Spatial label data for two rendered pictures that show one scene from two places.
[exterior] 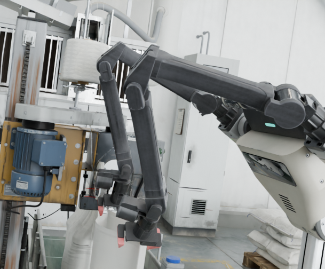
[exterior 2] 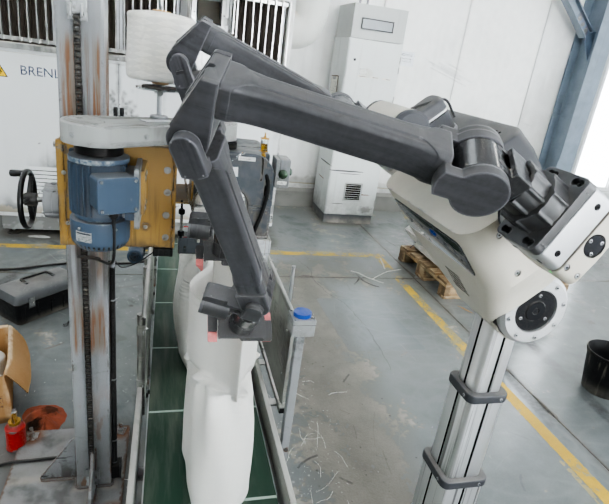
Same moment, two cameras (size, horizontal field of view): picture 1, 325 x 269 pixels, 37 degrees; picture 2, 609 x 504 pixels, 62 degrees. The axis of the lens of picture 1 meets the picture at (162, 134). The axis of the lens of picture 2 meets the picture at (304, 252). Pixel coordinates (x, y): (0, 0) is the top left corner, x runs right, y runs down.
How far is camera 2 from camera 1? 59 cm
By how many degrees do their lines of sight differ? 18
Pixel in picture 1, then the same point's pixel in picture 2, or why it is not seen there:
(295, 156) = (478, 238)
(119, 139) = not seen: hidden behind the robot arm
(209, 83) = (329, 132)
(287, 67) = (467, 18)
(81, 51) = (147, 33)
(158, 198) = (255, 296)
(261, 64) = (435, 15)
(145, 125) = (220, 197)
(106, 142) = not seen: hidden behind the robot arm
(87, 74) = (161, 71)
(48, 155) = (112, 199)
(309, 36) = not seen: outside the picture
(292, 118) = (484, 200)
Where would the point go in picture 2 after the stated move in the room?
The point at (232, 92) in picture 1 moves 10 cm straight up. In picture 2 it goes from (372, 148) to (386, 66)
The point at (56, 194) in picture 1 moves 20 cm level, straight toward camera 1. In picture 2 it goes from (144, 235) to (134, 260)
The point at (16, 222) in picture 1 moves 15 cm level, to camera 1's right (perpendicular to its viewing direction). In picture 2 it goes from (97, 269) to (144, 275)
